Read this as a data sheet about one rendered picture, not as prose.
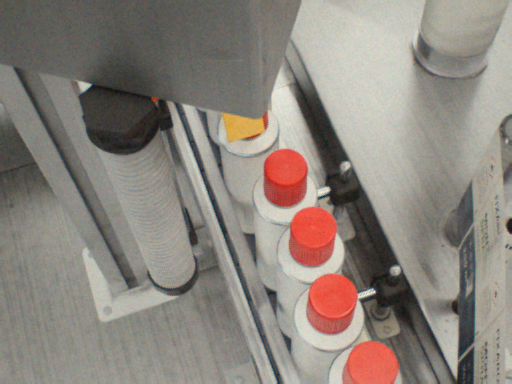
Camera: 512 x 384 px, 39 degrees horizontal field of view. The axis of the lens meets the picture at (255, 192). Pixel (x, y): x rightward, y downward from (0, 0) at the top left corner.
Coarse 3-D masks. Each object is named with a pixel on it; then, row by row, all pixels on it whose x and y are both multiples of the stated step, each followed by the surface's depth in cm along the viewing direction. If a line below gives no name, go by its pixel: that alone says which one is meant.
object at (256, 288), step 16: (192, 112) 70; (192, 128) 69; (208, 144) 68; (208, 160) 67; (208, 176) 66; (224, 192) 66; (224, 208) 65; (240, 240) 63; (240, 256) 63; (256, 272) 62; (256, 288) 61; (256, 304) 60; (272, 320) 60; (272, 336) 59; (272, 352) 60; (288, 352) 59; (288, 368) 58
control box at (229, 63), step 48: (0, 0) 28; (48, 0) 27; (96, 0) 26; (144, 0) 25; (192, 0) 25; (240, 0) 24; (288, 0) 29; (0, 48) 31; (48, 48) 30; (96, 48) 29; (144, 48) 28; (192, 48) 27; (240, 48) 26; (192, 96) 30; (240, 96) 29
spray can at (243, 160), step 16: (272, 112) 60; (224, 128) 59; (272, 128) 59; (224, 144) 59; (240, 144) 58; (256, 144) 58; (272, 144) 59; (224, 160) 61; (240, 160) 59; (256, 160) 59; (224, 176) 65; (240, 176) 62; (256, 176) 62; (240, 192) 64; (240, 208) 67; (240, 224) 71
